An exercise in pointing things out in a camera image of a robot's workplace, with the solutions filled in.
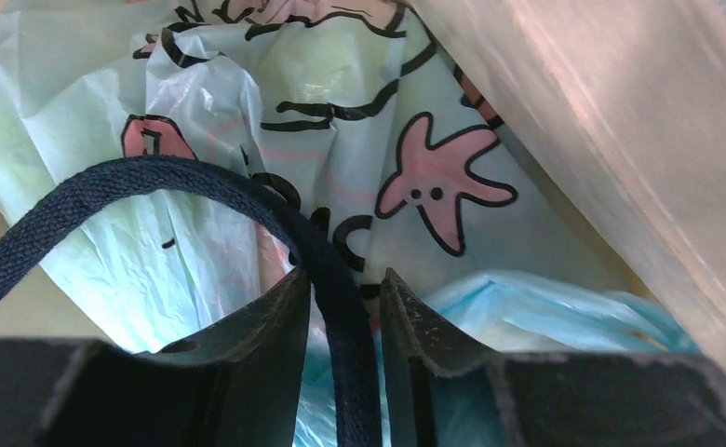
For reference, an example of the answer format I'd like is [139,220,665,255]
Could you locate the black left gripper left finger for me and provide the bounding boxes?
[134,266,313,447]

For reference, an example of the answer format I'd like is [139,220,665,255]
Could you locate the navy tote bag strap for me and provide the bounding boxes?
[0,155,383,447]

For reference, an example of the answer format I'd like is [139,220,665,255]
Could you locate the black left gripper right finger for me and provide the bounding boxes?
[380,268,524,446]

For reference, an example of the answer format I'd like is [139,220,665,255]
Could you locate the beige canvas tote bag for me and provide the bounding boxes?
[0,1,726,371]

